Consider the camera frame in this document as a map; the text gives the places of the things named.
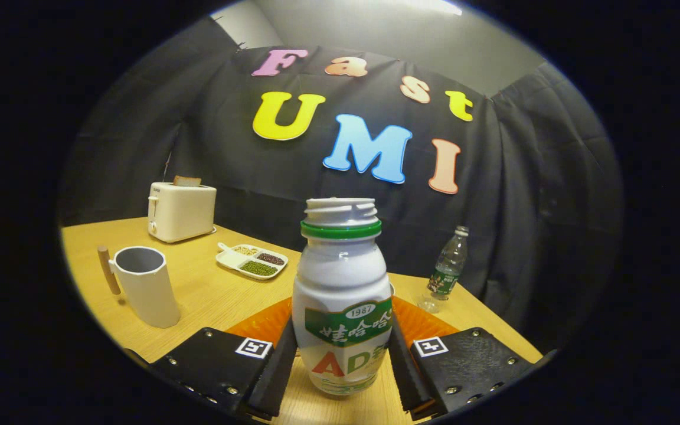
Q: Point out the white toaster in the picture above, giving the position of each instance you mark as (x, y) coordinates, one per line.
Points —
(180, 212)

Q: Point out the clear plastic water bottle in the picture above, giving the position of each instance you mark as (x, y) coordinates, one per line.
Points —
(447, 271)

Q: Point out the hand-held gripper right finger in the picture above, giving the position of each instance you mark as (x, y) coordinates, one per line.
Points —
(406, 378)

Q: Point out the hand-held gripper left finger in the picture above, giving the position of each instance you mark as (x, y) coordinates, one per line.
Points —
(280, 378)

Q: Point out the white juice bottle green label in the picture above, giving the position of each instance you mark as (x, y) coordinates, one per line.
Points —
(340, 277)

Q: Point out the bread slice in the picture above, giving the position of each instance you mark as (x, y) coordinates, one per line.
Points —
(187, 181)

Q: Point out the white divided dish with beans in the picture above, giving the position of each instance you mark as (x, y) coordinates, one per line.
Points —
(231, 258)

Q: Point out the wooden table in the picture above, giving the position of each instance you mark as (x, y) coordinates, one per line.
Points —
(210, 301)

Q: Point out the black backdrop cloth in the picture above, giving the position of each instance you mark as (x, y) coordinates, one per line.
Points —
(523, 206)

